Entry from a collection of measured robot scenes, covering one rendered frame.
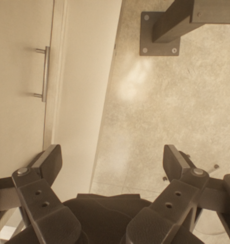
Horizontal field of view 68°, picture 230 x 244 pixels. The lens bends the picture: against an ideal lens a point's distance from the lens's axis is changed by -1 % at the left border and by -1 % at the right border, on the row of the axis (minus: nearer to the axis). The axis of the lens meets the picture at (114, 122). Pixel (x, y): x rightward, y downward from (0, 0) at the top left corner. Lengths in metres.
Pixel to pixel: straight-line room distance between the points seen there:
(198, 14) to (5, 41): 0.44
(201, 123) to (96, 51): 1.23
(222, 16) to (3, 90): 0.54
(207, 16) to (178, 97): 1.02
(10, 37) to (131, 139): 1.28
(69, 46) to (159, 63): 0.93
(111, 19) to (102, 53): 0.10
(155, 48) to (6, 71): 1.16
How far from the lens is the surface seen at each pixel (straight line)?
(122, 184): 1.77
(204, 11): 0.55
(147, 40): 1.42
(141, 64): 1.42
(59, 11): 0.62
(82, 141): 0.67
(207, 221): 1.56
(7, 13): 0.42
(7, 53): 0.42
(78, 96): 0.63
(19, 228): 0.94
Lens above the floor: 1.40
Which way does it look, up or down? 73 degrees down
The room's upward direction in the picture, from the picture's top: 177 degrees counter-clockwise
